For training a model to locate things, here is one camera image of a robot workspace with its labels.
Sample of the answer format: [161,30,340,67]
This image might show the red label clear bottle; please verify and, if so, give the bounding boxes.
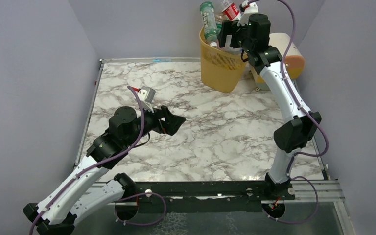
[220,0,241,21]

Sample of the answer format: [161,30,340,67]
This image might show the green label tall bottle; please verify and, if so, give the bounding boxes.
[199,1,218,48]

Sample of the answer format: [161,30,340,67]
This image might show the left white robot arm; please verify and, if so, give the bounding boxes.
[23,106,186,235]

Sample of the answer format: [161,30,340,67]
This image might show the yellow mesh plastic bin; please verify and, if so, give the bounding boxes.
[199,29,246,93]

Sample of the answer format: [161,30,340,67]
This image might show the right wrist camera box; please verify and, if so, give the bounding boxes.
[237,0,259,26]

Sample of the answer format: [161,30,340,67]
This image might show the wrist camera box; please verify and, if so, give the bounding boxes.
[137,86,156,113]
[237,0,259,26]

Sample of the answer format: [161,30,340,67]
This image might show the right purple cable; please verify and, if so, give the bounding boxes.
[246,0,329,226]

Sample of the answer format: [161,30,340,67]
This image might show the purple cable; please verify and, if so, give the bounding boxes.
[29,85,167,235]
[246,0,329,226]

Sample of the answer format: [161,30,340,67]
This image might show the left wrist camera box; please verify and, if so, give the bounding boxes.
[137,86,156,113]

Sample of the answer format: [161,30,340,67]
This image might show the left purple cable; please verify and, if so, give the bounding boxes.
[29,85,167,235]

